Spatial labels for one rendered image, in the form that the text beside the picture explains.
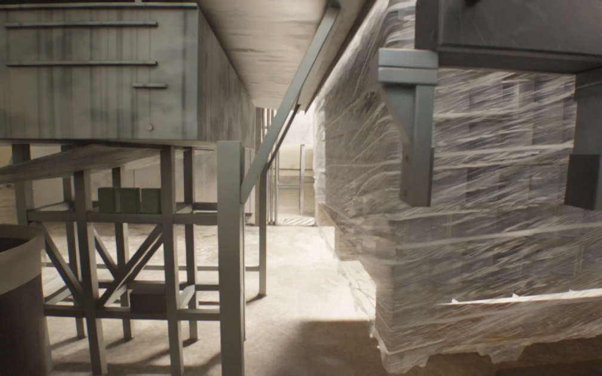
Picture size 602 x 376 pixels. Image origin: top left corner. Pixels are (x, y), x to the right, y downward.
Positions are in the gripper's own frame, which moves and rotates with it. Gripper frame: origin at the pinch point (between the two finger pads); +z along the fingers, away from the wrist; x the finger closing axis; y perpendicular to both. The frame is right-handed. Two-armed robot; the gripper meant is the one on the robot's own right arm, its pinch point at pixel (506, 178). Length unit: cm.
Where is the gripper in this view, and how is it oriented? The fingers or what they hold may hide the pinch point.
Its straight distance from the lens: 25.6
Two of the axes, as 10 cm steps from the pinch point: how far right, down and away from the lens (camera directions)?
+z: -0.2, 9.9, 1.1
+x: 10.0, 0.3, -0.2
